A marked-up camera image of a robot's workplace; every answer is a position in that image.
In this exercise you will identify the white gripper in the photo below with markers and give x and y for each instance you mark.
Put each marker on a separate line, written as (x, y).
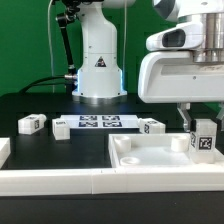
(183, 65)

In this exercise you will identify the white square tabletop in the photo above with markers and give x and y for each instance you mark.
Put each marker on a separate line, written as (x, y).
(155, 151)

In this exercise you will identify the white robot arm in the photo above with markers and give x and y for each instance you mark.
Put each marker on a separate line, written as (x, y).
(93, 41)

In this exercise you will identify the white front fence wall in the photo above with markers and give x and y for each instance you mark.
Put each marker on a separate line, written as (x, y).
(106, 181)

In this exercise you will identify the white fence wall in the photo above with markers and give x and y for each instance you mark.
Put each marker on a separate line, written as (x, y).
(106, 181)
(4, 150)

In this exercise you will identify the white marker base plate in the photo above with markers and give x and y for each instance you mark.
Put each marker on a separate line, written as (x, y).
(101, 121)

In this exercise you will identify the white left fence wall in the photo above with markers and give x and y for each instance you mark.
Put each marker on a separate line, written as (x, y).
(4, 150)

